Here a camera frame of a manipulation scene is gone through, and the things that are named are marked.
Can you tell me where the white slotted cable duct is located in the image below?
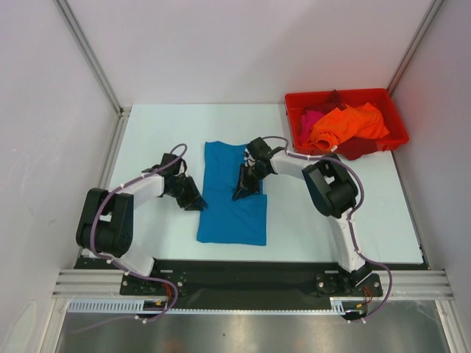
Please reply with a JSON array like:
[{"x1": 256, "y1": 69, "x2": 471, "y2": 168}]
[
  {"x1": 330, "y1": 296, "x2": 384, "y2": 313},
  {"x1": 68, "y1": 299, "x2": 168, "y2": 315}
]

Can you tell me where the aluminium side rail left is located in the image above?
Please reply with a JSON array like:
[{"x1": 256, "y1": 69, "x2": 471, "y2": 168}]
[{"x1": 52, "y1": 107, "x2": 132, "y2": 299}]

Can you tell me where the blue polo t-shirt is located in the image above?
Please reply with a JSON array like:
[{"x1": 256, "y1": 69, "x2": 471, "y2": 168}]
[{"x1": 197, "y1": 141, "x2": 267, "y2": 246}]

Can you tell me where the dark red t-shirt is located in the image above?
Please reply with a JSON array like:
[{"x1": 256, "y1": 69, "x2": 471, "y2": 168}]
[{"x1": 313, "y1": 90, "x2": 377, "y2": 160}]

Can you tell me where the white slotted cable duct left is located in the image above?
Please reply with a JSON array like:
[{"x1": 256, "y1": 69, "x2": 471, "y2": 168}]
[{"x1": 68, "y1": 299, "x2": 168, "y2": 315}]

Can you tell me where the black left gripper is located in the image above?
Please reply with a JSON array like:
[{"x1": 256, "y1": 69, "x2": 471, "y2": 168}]
[{"x1": 166, "y1": 176, "x2": 207, "y2": 211}]

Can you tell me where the aluminium frame post left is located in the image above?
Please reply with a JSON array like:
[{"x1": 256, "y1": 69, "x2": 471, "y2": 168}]
[{"x1": 54, "y1": 0, "x2": 123, "y2": 116}]

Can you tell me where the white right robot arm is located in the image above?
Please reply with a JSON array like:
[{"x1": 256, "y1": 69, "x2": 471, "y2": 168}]
[{"x1": 233, "y1": 137, "x2": 372, "y2": 295}]

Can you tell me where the aluminium frame post right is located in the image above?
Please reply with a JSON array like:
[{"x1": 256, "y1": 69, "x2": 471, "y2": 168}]
[{"x1": 387, "y1": 0, "x2": 447, "y2": 96}]

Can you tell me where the white slotted cable duct right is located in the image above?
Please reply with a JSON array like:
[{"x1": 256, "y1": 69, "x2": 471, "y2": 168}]
[{"x1": 330, "y1": 296, "x2": 384, "y2": 313}]

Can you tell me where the red plastic bin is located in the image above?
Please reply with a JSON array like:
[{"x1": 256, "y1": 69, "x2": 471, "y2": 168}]
[{"x1": 285, "y1": 88, "x2": 409, "y2": 155}]

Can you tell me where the aluminium frame post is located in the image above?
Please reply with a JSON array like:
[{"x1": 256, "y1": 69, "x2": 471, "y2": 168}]
[
  {"x1": 54, "y1": 0, "x2": 123, "y2": 116},
  {"x1": 387, "y1": 0, "x2": 447, "y2": 96}
]

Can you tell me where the pink t-shirt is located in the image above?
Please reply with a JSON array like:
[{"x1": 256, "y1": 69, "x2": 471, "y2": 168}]
[{"x1": 299, "y1": 110, "x2": 325, "y2": 144}]

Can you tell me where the orange t-shirt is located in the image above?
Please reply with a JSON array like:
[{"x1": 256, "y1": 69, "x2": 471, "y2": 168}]
[{"x1": 308, "y1": 102, "x2": 389, "y2": 151}]

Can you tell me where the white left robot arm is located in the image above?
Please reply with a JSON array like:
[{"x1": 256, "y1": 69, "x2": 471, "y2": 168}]
[{"x1": 76, "y1": 152, "x2": 208, "y2": 294}]

